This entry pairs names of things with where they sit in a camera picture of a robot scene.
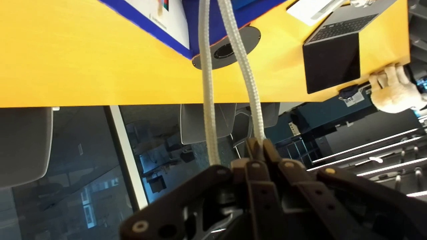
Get black filament spool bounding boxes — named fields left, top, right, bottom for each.
left=191, top=23, right=263, bottom=70

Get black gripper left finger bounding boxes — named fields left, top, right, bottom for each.
left=119, top=163, right=263, bottom=240

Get grey office chair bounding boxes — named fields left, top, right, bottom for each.
left=0, top=107, right=53, bottom=187
left=179, top=102, right=237, bottom=146

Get white rope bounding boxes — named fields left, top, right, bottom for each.
left=196, top=0, right=268, bottom=166

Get white paper sheets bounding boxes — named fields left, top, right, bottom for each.
left=287, top=0, right=344, bottom=25

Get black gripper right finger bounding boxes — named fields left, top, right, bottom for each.
left=259, top=137, right=427, bottom=240

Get blue snack cardboard box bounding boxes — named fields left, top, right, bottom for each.
left=100, top=0, right=285, bottom=58

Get open grey laptop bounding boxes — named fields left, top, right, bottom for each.
left=303, top=0, right=396, bottom=93

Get white polar bear toy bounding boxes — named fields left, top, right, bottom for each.
left=368, top=63, right=427, bottom=113

